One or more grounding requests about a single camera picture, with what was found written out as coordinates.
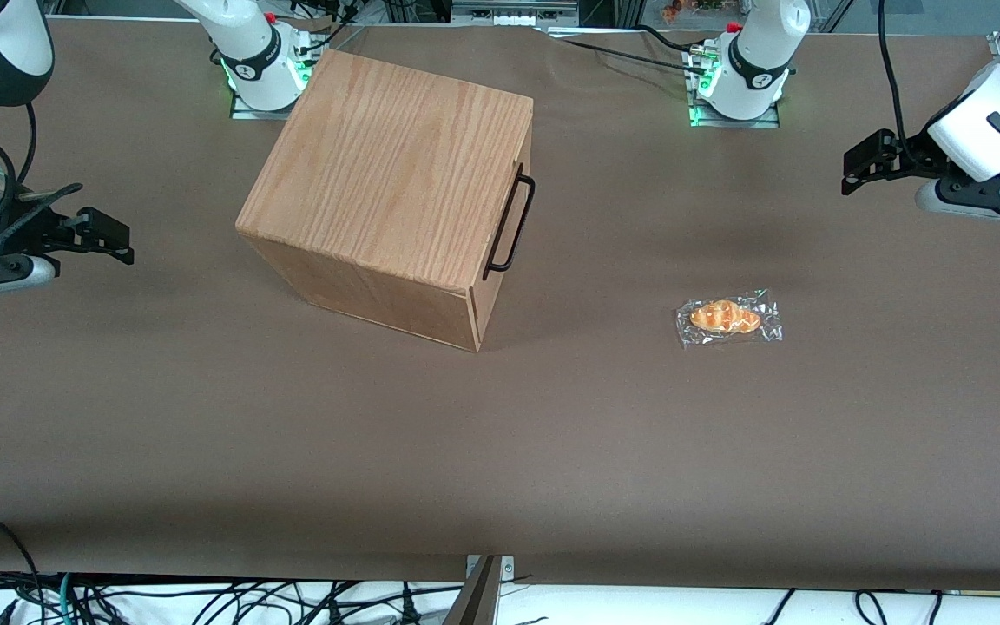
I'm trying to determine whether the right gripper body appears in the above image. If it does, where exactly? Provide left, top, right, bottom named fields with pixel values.
left=0, top=201, right=63, bottom=261

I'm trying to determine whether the black metal drawer handle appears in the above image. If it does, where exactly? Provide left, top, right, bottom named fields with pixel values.
left=482, top=163, right=537, bottom=280

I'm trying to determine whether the wooden drawer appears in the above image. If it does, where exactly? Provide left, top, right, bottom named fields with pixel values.
left=471, top=102, right=536, bottom=322

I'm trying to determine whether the wooden drawer cabinet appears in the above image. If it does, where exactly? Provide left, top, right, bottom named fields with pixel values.
left=235, top=49, right=536, bottom=352

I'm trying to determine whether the wrapped croissant bread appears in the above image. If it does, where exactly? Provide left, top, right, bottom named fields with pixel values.
left=675, top=289, right=785, bottom=350

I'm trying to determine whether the grey background device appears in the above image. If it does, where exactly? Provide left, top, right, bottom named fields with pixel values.
left=451, top=0, right=581, bottom=27

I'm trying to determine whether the brown table cover mat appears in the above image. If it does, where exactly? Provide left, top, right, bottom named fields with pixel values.
left=0, top=17, right=1000, bottom=593

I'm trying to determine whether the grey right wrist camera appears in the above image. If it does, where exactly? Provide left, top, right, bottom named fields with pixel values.
left=0, top=254, right=60, bottom=303

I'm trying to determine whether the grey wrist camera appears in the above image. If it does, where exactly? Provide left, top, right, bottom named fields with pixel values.
left=0, top=254, right=60, bottom=303
left=915, top=148, right=1000, bottom=228

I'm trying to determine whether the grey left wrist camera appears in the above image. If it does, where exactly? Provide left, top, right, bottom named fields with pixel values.
left=915, top=148, right=1000, bottom=228

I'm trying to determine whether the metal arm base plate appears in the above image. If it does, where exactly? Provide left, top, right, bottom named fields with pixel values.
left=229, top=82, right=314, bottom=121
left=688, top=100, right=781, bottom=129

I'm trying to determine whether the short black table cable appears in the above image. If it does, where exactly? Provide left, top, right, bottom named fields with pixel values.
left=635, top=24, right=696, bottom=53

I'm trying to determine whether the long black table cable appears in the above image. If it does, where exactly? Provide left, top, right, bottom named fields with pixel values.
left=548, top=35, right=705, bottom=75

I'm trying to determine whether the small metal bracket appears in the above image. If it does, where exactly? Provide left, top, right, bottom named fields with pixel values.
left=465, top=556, right=516, bottom=581

